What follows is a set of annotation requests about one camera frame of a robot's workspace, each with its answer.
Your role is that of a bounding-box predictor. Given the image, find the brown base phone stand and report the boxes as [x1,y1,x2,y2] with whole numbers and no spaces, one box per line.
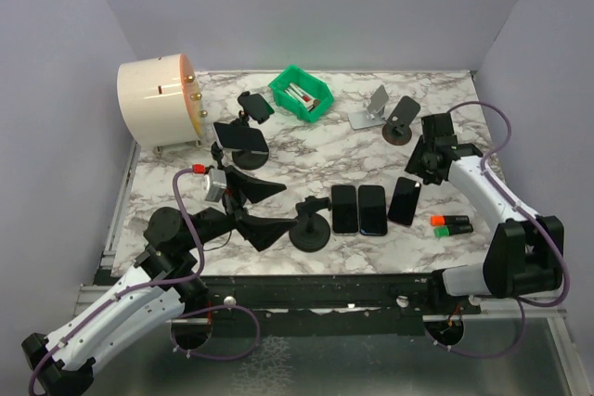
[382,96,420,146]

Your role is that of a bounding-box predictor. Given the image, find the green cap marker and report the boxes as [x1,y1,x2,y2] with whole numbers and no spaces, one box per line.
[433,224,473,238]

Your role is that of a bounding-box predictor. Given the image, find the white cylindrical drum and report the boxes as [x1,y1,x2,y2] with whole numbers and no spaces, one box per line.
[116,54,205,149]

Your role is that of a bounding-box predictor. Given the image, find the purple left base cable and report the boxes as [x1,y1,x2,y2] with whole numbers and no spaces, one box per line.
[169,305,262,362]

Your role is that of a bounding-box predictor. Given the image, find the silver folding phone stand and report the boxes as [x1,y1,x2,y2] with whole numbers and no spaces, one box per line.
[348,85,389,131]

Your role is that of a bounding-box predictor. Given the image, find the green plastic bin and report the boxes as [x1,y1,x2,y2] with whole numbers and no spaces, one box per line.
[268,65,334,123]

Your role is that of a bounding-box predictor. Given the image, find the black front mounting rail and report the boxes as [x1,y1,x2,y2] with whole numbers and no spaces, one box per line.
[182,273,480,337]

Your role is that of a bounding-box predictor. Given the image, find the black front phone stand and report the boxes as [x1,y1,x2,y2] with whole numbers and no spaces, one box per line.
[211,142,229,173]

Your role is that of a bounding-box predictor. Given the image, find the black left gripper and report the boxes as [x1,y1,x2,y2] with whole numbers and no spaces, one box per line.
[184,166,299,250]

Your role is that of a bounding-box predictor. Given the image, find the black phone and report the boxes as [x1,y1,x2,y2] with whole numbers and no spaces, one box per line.
[358,185,388,236]

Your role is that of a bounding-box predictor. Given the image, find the purple case phone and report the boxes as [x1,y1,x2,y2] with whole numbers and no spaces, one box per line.
[387,177,421,227]

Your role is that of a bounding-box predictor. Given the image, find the orange cap marker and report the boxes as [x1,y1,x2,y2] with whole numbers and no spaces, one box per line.
[430,215,471,226]

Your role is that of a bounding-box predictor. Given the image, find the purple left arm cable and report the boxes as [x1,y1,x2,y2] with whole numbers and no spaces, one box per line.
[27,164,210,396]

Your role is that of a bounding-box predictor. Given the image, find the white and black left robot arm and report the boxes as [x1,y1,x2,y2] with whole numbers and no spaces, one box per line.
[21,164,297,395]

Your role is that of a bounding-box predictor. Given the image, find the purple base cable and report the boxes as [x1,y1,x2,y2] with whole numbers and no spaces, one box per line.
[424,296,528,360]
[169,305,262,362]

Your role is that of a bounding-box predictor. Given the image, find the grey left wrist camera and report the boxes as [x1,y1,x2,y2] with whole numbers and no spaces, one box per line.
[202,169,227,203]

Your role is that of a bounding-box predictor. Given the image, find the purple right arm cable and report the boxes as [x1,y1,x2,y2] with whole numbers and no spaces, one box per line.
[447,101,571,309]

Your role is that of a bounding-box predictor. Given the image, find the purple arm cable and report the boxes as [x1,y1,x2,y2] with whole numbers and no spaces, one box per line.
[447,101,571,309]
[27,164,210,396]

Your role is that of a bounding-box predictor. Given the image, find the black round base phone stand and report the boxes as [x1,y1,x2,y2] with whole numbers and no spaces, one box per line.
[289,196,331,253]

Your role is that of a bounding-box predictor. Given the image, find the black clamp phone stand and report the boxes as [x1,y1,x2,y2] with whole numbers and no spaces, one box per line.
[232,91,274,171]

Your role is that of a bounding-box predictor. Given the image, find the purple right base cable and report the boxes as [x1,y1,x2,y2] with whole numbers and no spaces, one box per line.
[424,296,528,360]

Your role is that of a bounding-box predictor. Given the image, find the phone on front stand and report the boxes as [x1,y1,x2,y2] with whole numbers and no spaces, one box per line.
[213,122,269,154]

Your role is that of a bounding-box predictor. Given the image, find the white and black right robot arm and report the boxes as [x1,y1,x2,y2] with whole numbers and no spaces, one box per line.
[406,113,564,313]

